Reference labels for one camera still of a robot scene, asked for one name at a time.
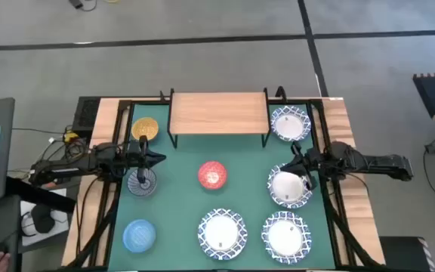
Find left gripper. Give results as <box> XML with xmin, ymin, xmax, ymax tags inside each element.
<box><xmin>125</xmin><ymin>134</ymin><xmax>167</xmax><ymax>186</ymax></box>

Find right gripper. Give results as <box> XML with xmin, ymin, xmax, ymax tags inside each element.
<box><xmin>279</xmin><ymin>141</ymin><xmax>321</xmax><ymax>191</ymax></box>

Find blue patterned paper plate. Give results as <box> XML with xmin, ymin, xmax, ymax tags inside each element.
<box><xmin>270</xmin><ymin>105</ymin><xmax>312</xmax><ymax>143</ymax></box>
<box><xmin>266</xmin><ymin>162</ymin><xmax>313</xmax><ymax>210</ymax></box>
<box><xmin>197</xmin><ymin>208</ymin><xmax>248</xmax><ymax>261</ymax></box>
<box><xmin>261</xmin><ymin>210</ymin><xmax>313</xmax><ymax>265</ymax></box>

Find navy striped bowl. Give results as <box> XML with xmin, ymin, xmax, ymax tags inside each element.
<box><xmin>126</xmin><ymin>167</ymin><xmax>158</xmax><ymax>197</ymax></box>

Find yellow patterned bowl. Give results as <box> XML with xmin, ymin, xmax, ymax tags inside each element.
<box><xmin>131</xmin><ymin>116</ymin><xmax>160</xmax><ymax>143</ymax></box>

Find red patterned bowl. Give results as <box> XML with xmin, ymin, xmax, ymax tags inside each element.
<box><xmin>197</xmin><ymin>160</ymin><xmax>229</xmax><ymax>190</ymax></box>

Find light blue bowl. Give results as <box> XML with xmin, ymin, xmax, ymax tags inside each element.
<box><xmin>122</xmin><ymin>218</ymin><xmax>157</xmax><ymax>254</ymax></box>

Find wooden shelf with black legs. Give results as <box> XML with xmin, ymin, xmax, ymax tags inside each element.
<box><xmin>166</xmin><ymin>87</ymin><xmax>272</xmax><ymax>149</ymax></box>

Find green table mat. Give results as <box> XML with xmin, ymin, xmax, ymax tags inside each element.
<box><xmin>106</xmin><ymin>104</ymin><xmax>338</xmax><ymax>271</ymax></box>

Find black perforated box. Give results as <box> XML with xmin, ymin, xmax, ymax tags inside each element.
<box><xmin>72</xmin><ymin>96</ymin><xmax>102</xmax><ymax>132</ymax></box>

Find white paper sheet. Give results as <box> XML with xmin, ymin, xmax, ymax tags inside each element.
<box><xmin>20</xmin><ymin>187</ymin><xmax>70</xmax><ymax>246</ymax></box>

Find black bar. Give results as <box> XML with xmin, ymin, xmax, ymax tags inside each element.
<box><xmin>5</xmin><ymin>176</ymin><xmax>77</xmax><ymax>213</ymax></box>

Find black headphones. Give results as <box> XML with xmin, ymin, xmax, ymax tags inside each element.
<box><xmin>31</xmin><ymin>203</ymin><xmax>57</xmax><ymax>234</ymax></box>

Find black box with striped corner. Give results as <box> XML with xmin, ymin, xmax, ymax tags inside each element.
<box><xmin>378</xmin><ymin>236</ymin><xmax>435</xmax><ymax>272</ymax></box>

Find black metal table frame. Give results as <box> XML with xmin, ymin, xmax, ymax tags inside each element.
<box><xmin>64</xmin><ymin>96</ymin><xmax>384</xmax><ymax>272</ymax></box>

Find black cable bundle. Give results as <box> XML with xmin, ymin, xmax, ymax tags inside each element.
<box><xmin>9</xmin><ymin>126</ymin><xmax>90</xmax><ymax>181</ymax></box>

